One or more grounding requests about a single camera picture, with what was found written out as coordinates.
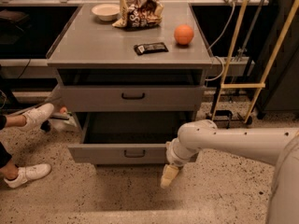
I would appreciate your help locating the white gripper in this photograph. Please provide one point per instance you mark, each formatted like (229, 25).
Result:
(174, 158)

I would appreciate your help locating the grey drawer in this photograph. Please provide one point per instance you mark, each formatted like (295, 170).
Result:
(130, 98)
(127, 138)

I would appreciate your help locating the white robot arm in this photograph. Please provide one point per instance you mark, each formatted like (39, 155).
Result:
(275, 146)

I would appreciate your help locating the grey drawer cabinet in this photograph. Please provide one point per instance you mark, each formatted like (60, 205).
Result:
(94, 53)

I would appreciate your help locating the grey top drawer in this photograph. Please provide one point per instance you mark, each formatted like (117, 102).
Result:
(130, 98)

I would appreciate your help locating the black snack bar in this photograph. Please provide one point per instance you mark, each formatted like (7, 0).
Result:
(150, 48)

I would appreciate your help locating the orange fruit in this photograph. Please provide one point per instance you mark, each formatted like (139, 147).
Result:
(183, 34)

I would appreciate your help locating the lower white sneaker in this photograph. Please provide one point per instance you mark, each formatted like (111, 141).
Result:
(29, 173)

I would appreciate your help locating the white sneaker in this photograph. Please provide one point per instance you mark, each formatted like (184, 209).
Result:
(36, 116)
(29, 173)

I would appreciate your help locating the upper white sneaker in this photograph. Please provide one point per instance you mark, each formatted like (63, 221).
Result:
(36, 116)

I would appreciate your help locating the person's lower leg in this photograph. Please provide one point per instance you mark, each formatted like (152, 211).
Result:
(7, 167)

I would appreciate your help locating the brown chip bag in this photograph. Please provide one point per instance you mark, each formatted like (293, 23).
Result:
(139, 14)

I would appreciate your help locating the white bowl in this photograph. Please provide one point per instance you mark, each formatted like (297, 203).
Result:
(106, 12)

